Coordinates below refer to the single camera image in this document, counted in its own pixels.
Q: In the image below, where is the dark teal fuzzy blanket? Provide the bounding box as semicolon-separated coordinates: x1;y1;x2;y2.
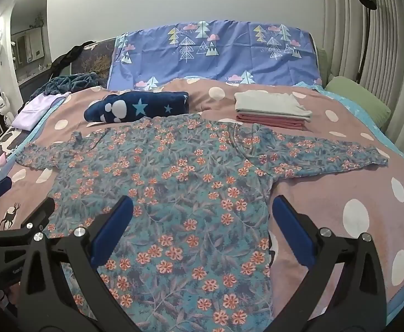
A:
30;72;102;99

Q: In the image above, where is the white cat figurine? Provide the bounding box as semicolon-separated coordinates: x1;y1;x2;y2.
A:
0;92;16;129

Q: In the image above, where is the folded pink garment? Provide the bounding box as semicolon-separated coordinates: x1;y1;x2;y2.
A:
236;111;309;131

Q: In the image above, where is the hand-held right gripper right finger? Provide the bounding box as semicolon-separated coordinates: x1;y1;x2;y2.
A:
272;195;388;332

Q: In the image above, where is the teal floral shirt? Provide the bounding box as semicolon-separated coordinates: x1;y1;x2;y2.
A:
15;113;390;332

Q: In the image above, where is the black white printed sheet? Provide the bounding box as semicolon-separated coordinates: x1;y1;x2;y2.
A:
0;127;28;180

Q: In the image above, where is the dark printed pillow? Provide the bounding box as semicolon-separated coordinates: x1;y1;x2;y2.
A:
69;38;118;80

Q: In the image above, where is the green pillow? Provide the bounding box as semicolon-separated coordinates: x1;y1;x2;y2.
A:
324;76;392;130

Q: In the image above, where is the black garment on headboard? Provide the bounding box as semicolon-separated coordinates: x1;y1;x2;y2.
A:
48;41;95;80

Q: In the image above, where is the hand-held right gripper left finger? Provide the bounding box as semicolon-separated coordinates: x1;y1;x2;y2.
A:
17;195;144;332

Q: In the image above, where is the lavender cloth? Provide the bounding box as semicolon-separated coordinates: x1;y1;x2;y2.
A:
11;93;72;131

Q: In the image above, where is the purple tree-print pillowcase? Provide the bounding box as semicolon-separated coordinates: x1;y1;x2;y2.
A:
107;19;323;89

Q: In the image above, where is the navy star-print folded blanket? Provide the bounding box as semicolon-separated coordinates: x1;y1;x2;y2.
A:
84;91;190;125

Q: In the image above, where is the pink polka-dot blanket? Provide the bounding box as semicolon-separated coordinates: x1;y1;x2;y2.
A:
0;77;404;323

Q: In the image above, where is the white curtain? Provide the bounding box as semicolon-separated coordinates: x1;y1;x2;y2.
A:
323;0;404;167

